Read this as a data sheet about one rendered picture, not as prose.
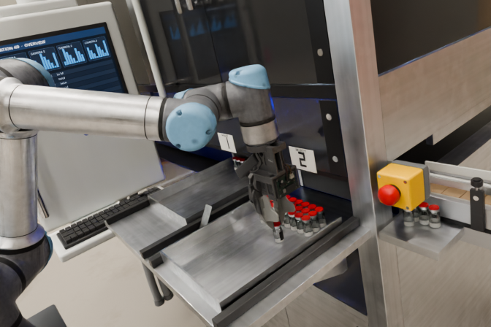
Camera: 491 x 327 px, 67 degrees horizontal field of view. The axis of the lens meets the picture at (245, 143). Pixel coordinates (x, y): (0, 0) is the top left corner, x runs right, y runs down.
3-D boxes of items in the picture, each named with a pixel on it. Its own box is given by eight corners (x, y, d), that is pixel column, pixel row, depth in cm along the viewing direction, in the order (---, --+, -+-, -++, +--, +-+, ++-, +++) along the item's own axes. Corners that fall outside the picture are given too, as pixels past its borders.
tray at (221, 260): (269, 201, 106) (267, 190, 105) (343, 230, 85) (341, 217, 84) (164, 263, 88) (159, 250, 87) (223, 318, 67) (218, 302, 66)
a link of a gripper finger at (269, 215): (277, 241, 79) (271, 201, 77) (259, 232, 84) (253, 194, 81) (288, 235, 81) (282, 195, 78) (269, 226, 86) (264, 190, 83)
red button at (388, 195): (387, 196, 77) (385, 179, 75) (405, 201, 73) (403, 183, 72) (376, 204, 75) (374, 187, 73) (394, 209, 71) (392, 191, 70)
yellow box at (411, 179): (397, 188, 82) (394, 158, 80) (430, 196, 76) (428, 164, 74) (378, 204, 78) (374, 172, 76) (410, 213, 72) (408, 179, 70)
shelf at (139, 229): (226, 168, 144) (225, 163, 143) (391, 220, 88) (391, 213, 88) (106, 226, 118) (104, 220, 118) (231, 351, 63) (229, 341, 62)
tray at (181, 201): (232, 165, 139) (230, 157, 138) (279, 179, 118) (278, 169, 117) (150, 205, 121) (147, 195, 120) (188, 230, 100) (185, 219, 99)
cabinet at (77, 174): (150, 171, 177) (95, -1, 153) (168, 179, 162) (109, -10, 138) (36, 220, 150) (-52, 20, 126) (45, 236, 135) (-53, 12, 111)
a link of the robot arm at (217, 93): (164, 100, 68) (222, 87, 67) (176, 88, 78) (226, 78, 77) (175, 140, 70) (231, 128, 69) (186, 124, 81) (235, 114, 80)
